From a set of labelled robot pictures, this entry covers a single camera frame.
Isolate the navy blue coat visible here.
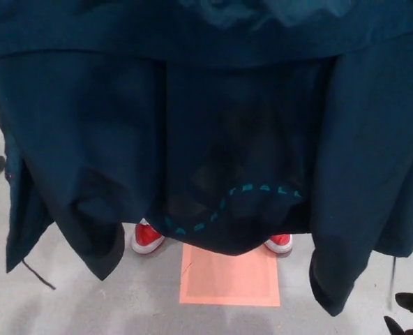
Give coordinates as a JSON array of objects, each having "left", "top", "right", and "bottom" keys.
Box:
[{"left": 0, "top": 0, "right": 413, "bottom": 318}]

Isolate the person's left red white sneaker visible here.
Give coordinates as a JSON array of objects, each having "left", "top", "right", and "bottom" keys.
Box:
[{"left": 264, "top": 232, "right": 294, "bottom": 255}]

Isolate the person's red white sneaker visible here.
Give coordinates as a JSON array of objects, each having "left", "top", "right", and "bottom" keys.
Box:
[
  {"left": 131, "top": 218, "right": 165, "bottom": 255},
  {"left": 264, "top": 232, "right": 294, "bottom": 255}
]

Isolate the person's right red white sneaker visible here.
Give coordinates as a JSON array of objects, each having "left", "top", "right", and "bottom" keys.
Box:
[{"left": 131, "top": 218, "right": 165, "bottom": 255}]

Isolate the orange tape floor marker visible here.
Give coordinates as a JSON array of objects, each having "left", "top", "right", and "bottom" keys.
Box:
[{"left": 179, "top": 242, "right": 281, "bottom": 307}]

